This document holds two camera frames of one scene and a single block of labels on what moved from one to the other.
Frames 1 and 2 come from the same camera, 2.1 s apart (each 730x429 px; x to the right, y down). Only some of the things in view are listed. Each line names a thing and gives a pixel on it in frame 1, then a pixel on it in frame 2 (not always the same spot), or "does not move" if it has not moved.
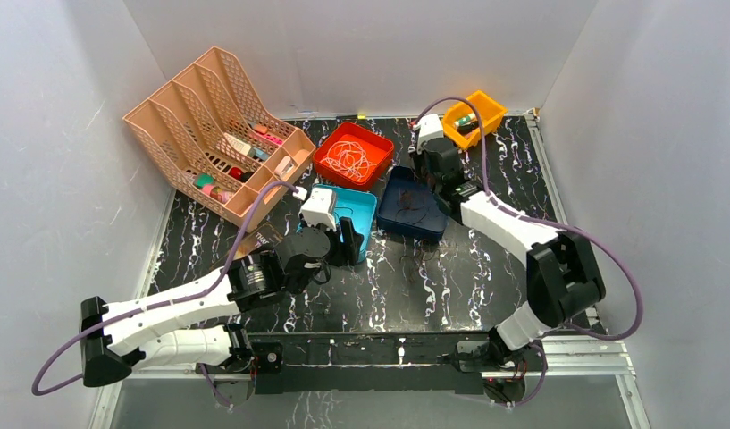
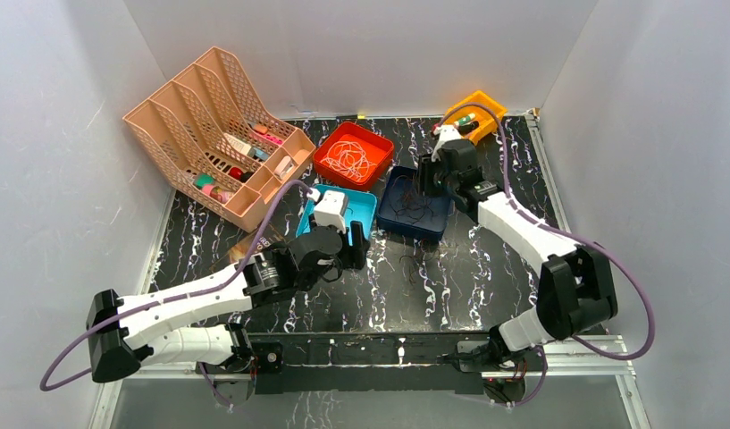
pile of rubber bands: (348, 158) does not move
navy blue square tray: (406, 206) does not move
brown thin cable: (407, 208) to (406, 208)
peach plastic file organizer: (208, 131) does not move
